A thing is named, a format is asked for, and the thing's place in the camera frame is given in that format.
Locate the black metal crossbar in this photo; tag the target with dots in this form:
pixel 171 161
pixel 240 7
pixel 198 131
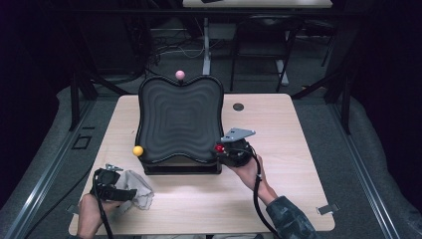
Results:
pixel 132 12

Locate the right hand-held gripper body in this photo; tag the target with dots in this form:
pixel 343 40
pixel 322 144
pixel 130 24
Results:
pixel 237 149

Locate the white background table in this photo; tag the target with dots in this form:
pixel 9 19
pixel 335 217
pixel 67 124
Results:
pixel 207 49

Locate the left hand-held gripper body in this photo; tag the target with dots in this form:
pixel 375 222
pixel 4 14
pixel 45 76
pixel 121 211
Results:
pixel 106 181

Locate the dark round table grommet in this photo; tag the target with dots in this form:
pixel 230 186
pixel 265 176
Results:
pixel 238 107

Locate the black metal frame post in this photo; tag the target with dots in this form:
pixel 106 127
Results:
pixel 74 106
pixel 346 109

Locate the aluminium floor rail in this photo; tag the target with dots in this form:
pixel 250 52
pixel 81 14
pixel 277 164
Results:
pixel 43 186
pixel 365 172

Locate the black chair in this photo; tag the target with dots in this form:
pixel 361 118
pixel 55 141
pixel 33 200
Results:
pixel 265 30

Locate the person's right hand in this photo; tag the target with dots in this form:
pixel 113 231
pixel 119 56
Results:
pixel 250 172

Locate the black wavy tray stand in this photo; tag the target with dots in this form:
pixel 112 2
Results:
pixel 179 119

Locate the grey cleaning cloth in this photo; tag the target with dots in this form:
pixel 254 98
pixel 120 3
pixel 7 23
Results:
pixel 139 189

